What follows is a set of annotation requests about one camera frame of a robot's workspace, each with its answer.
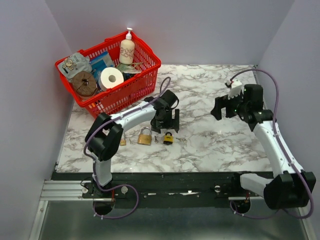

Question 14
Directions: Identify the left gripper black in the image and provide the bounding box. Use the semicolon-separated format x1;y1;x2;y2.
152;109;179;135

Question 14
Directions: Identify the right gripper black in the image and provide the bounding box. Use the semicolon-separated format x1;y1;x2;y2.
210;89;249;121

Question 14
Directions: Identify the yellow padlock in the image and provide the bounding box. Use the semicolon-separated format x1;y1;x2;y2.
163;131;174;145

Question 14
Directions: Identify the large brass padlock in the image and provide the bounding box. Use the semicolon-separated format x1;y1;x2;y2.
137;126;152;146

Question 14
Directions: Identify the small brass padlock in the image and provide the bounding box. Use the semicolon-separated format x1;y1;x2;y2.
119;134;127;146

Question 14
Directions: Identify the yellow padlock key bunch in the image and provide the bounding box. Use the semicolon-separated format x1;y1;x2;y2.
176;137;188;146

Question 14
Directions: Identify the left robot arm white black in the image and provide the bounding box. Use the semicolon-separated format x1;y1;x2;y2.
83;90;180;198

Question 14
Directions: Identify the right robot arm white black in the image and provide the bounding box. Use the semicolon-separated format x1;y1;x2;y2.
210;82;316;210

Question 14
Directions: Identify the green patterned packet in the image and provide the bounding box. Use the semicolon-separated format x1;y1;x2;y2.
116;62;142;74

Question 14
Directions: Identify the red plastic basket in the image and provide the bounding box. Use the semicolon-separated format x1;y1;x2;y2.
55;30;161;119

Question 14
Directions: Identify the white toilet paper roll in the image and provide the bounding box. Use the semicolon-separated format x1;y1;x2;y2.
98;67;124;91

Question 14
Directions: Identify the cream lotion pump bottle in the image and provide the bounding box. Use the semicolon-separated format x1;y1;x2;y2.
119;27;135;65

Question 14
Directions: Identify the blue plastic package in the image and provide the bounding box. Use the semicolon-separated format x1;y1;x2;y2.
89;51;115;73

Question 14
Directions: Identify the brown tape roll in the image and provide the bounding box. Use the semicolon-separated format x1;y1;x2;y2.
71;71;98;98

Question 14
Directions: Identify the grey cartoon pouch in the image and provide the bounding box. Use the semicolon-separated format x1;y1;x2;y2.
57;52;92;80

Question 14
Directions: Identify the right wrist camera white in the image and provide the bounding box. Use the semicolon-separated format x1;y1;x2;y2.
225;80;243;99

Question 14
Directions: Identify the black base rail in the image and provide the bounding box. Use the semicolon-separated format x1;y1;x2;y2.
51;172;255;211

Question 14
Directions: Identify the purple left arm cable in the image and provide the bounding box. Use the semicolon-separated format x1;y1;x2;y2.
83;76;172;220

